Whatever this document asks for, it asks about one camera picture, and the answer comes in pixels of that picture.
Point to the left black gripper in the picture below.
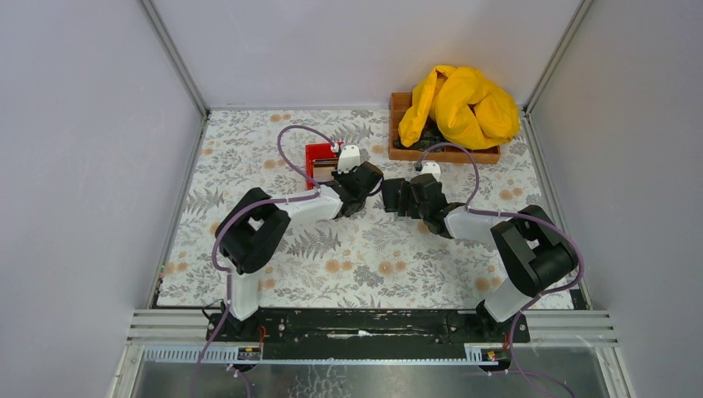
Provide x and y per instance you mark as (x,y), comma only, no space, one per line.
(364,179)

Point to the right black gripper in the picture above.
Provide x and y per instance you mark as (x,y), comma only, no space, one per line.
(400,194)

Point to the red plastic bin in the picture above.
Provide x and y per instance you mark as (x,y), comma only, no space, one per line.
(317,151)

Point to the black card holder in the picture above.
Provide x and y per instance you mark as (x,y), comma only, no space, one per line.
(390,192)

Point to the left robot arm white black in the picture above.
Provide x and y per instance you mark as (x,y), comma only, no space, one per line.
(250,234)

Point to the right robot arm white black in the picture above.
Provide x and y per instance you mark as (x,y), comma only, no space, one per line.
(535,254)

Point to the dark green object in tray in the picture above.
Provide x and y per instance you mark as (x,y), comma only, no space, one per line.
(430,136)

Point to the wooden tray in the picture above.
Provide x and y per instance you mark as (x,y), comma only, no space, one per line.
(399,104)

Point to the floral table mat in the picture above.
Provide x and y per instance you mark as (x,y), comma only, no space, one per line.
(371,260)

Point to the yellow cloth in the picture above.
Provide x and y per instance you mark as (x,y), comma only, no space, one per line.
(468,109)

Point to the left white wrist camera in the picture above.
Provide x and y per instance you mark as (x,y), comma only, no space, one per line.
(348,158)

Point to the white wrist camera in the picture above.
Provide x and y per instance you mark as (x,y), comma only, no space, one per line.
(430,168)
(348,158)

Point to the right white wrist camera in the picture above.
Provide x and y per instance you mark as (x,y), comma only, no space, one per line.
(430,168)

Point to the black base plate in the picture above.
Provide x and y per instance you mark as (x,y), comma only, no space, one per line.
(365,334)

